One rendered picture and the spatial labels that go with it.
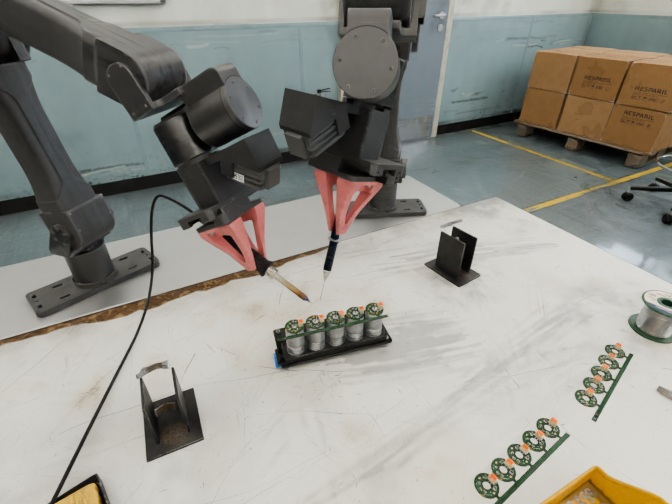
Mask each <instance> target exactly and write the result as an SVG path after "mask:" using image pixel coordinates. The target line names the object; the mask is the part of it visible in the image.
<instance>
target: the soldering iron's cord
mask: <svg viewBox="0 0 672 504"><path fill-rule="evenodd" d="M159 197H163V198H166V199H168V200H170V201H172V202H174V203H176V204H178V205H179V206H181V207H183V208H184V209H186V210H187V211H189V212H190V213H192V212H194V211H193V210H191V209H190V208H188V207H187V206H185V205H184V204H182V203H180V202H179V201H177V200H175V199H173V198H171V197H169V196H166V195H163V194H158V195H156V196H155V197H154V199H153V202H152V205H151V211H150V248H151V276H150V285H149V291H148V296H147V301H146V305H145V308H144V312H143V315H142V318H141V321H140V323H139V326H138V328H137V331H136V333H135V335H134V337H133V339H132V341H131V344H130V346H129V348H128V349H127V351H126V353H125V355H124V357H123V359H122V361H121V363H120V365H119V367H118V369H117V371H116V373H115V374H114V376H113V378H112V380H111V382H110V384H109V386H108V388H107V390H106V392H105V394H104V396H103V398H102V400H101V402H100V404H99V406H98V408H97V410H96V412H95V413H94V415H93V417H92V419H91V421H90V423H89V425H88V427H87V429H86V431H85V433H84V435H83V437H82V439H81V441H80V443H79V445H78V447H77V449H76V451H75V453H74V455H73V457H72V459H71V461H70V463H69V465H68V467H67V469H66V471H65V473H64V475H63V477H62V479H61V481H60V483H59V485H58V487H57V489H56V491H55V493H54V495H53V497H52V499H51V501H50V503H49V504H55V502H56V499H57V497H58V495H59V493H60V491H61V489H62V487H63V485H64V483H65V481H66V479H67V477H68V475H69V473H70V471H71V469H72V467H73V465H74V463H75V461H76V458H77V456H78V454H79V452H80V450H81V448H82V446H83V444H84V442H85V440H86V438H87V436H88V434H89V432H90V430H91V428H92V426H93V424H94V422H95V420H96V418H97V416H98V414H99V412H100V410H101V408H102V406H103V404H104V402H105V400H106V398H107V396H108V394H109V392H110V390H111V388H112V386H113V384H114V382H115V380H116V378H117V376H118V374H119V372H120V370H121V368H122V366H123V364H124V362H125V360H126V358H127V356H128V354H129V353H130V351H131V349H132V347H133V345H134V342H135V340H136V338H137V336H138V334H139V331H140V329H141V326H142V324H143V321H144V318H145V315H146V312H147V309H148V305H149V301H150V296H151V291H152V285H153V275H154V248H153V212H154V206H155V203H156V200H157V199H158V198H159Z"/></svg>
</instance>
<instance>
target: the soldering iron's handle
mask: <svg viewBox="0 0 672 504"><path fill-rule="evenodd" d="M222 237H223V238H224V239H225V240H226V241H227V242H228V243H229V244H230V245H231V246H232V247H233V248H234V249H235V250H237V251H238V252H239V253H240V254H241V255H242V256H243V254H242V252H241V250H240V249H239V247H238V246H237V244H236V243H235V241H234V240H233V238H232V237H231V236H229V235H227V236H226V235H223V236H222ZM251 250H252V254H253V257H254V261H255V265H256V269H255V270H256V271H258V272H259V274H260V276H261V277H263V276H265V272H266V270H267V269H268V268H269V267H270V266H273V263H274V262H273V261H269V260H268V259H266V258H265V257H264V256H262V255H260V253H258V252H257V251H256V250H254V249H253V248H252V247H251ZM243 257H244V256H243Z"/></svg>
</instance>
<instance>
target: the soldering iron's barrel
mask: <svg viewBox="0 0 672 504"><path fill-rule="evenodd" d="M278 271H279V270H277V269H275V268H274V267H273V266H270V267H269V268H268V269H267V270H266V272H265V275H267V276H268V277H269V278H270V279H273V278H275V279H276V280H277V281H279V282H280V283H281V284H282V285H284V286H285V287H286V288H288V289H289V290H290V291H292V292H293V293H294V294H296V295H297V296H298V297H299V298H301V299H302V300H303V301H305V300H306V299H307V298H308V296H307V295H306V294H304V293H303V292H302V291H300V290H299V289H298V288H297V287H295V286H294V285H293V284H291V283H290V282H289V281H287V280H286V279H285V278H283V277H282V276H281V275H279V274H278Z"/></svg>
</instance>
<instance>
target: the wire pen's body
mask: <svg viewBox="0 0 672 504"><path fill-rule="evenodd" d="M339 237H340V235H337V234H336V214H335V219H334V224H333V228H332V232H331V236H328V239H329V240H330V241H329V245H328V250H327V254H326V258H325V262H324V267H323V269H324V270H325V271H331V270H332V266H333V262H334V257H335V253H336V249H337V245H338V242H340V241H341V239H340V238H339Z"/></svg>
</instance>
